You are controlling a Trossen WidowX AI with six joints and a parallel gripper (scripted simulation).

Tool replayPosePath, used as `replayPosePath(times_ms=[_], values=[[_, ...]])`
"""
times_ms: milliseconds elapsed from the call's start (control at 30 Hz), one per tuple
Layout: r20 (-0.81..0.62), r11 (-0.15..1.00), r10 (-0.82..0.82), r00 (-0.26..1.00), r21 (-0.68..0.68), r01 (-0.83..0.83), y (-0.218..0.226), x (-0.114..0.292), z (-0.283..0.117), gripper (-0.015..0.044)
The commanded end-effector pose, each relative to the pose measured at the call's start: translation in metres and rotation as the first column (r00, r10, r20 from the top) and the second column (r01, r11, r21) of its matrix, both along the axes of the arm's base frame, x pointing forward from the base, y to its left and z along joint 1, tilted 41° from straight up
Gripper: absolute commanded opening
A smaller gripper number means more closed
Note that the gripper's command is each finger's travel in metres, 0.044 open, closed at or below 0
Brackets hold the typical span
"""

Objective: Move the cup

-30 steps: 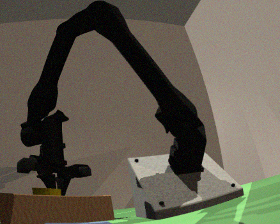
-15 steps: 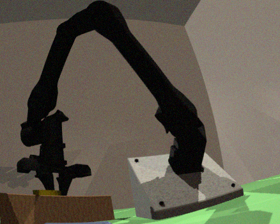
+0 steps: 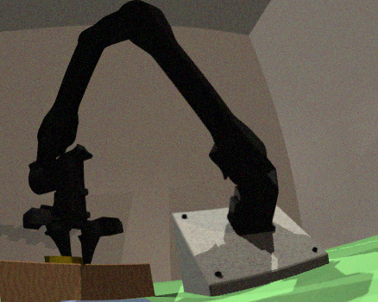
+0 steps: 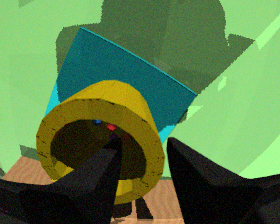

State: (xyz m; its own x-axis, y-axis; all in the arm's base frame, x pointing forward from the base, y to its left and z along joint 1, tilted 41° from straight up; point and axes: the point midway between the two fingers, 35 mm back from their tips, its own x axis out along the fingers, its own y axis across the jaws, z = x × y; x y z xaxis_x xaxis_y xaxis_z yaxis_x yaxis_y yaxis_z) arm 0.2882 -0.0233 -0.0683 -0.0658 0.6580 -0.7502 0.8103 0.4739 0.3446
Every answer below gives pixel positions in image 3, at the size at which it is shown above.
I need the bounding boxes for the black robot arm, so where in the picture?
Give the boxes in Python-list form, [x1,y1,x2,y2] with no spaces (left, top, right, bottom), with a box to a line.
[28,0,279,236]

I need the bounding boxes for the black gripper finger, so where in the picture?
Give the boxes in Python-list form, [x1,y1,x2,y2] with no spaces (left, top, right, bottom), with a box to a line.
[45,228,72,256]
[79,231,104,264]

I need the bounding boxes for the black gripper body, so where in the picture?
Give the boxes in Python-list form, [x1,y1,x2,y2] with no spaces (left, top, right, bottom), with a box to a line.
[22,180,123,236]

